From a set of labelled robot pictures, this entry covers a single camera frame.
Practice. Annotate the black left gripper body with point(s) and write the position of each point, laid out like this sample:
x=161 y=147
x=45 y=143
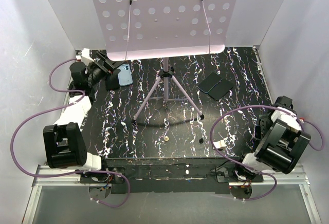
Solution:
x=96 y=74

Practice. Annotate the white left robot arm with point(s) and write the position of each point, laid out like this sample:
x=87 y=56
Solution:
x=64 y=144

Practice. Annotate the aluminium frame rail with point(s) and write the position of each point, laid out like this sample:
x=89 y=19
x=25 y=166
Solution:
x=267 y=173

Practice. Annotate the light blue phone case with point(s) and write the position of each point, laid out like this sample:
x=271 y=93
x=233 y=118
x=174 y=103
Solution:
x=125 y=75

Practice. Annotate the small white beige block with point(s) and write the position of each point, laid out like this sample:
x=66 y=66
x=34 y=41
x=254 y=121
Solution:
x=220 y=145

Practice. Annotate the black phone beside blue case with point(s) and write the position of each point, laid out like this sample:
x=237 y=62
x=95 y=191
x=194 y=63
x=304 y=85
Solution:
x=112 y=81

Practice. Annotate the white perforated music stand desk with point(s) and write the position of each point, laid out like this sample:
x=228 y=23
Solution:
x=146 y=29

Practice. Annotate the black phone case on table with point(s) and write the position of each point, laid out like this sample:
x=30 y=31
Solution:
x=220 y=90

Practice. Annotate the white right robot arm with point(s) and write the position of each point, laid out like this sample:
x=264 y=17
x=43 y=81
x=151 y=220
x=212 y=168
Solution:
x=280 y=142

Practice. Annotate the black metal base plate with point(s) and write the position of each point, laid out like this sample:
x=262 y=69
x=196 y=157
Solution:
x=165 y=175

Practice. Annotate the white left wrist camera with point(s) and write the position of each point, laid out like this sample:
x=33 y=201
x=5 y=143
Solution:
x=84 y=56

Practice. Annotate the black smartphone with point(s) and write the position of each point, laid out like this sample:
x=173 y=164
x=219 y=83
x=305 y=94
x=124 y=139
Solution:
x=209 y=82

